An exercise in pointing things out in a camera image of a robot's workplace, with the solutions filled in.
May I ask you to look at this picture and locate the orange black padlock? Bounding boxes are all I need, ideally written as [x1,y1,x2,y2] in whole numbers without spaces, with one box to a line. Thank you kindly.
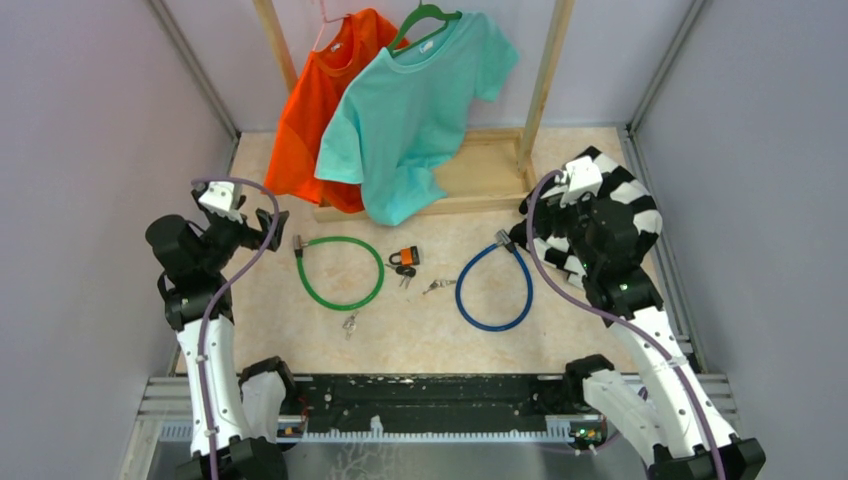
[388,245,421,266]

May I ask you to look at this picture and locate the black white striped cloth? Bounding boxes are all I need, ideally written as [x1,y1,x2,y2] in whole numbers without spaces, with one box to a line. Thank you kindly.
[508,146,663,296]

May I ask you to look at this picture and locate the teal t-shirt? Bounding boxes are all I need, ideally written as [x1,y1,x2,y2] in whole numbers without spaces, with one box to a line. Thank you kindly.
[314,11,519,226]

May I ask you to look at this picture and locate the silver cable lock keys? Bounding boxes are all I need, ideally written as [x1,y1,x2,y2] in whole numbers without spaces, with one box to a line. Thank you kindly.
[422,279,457,295]

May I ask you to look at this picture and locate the white slotted cable duct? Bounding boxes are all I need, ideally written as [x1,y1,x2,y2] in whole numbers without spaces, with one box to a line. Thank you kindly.
[158,415,607,444]

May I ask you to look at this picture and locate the silver green lock keys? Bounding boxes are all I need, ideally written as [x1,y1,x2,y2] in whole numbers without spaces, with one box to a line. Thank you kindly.
[342,311,359,340]

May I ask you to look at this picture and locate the black-headed padlock keys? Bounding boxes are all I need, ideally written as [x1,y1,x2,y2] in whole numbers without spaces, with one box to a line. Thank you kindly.
[387,264,417,289]

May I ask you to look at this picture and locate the wooden clothes rack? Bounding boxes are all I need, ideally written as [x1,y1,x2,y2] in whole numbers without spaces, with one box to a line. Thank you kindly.
[251,0,576,225]

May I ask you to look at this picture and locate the blue cable lock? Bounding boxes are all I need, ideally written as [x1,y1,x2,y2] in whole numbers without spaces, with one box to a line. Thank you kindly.
[454,229,535,333]

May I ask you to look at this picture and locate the pink clothes hanger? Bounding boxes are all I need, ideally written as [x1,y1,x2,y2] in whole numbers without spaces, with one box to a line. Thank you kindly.
[310,0,353,53]

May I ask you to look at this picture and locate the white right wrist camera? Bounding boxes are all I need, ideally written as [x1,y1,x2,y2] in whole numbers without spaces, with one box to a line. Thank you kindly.
[556,156,603,208]

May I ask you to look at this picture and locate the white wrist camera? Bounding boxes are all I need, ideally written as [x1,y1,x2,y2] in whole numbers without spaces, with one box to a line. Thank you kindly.
[556,156,603,208]
[198,181,244,224]

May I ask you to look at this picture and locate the green clothes hanger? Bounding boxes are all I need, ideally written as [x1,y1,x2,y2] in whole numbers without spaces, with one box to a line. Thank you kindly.
[386,3,465,53]

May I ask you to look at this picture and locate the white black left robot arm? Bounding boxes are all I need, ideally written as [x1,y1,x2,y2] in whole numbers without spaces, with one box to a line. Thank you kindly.
[145,181,300,479]

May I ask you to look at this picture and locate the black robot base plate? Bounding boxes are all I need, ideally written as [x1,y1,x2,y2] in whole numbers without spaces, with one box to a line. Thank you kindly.
[280,374,607,435]

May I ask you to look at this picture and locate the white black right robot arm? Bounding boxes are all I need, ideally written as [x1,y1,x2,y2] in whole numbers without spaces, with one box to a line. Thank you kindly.
[520,182,766,479]

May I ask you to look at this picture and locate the green cable lock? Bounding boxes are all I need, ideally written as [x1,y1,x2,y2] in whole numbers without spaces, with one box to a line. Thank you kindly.
[292,234,386,312]

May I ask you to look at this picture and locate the orange t-shirt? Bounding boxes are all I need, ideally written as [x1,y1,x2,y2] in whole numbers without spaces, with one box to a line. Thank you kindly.
[264,8,398,214]

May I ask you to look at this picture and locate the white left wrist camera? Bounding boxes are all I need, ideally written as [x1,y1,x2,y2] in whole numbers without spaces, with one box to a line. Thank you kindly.
[198,181,244,224]

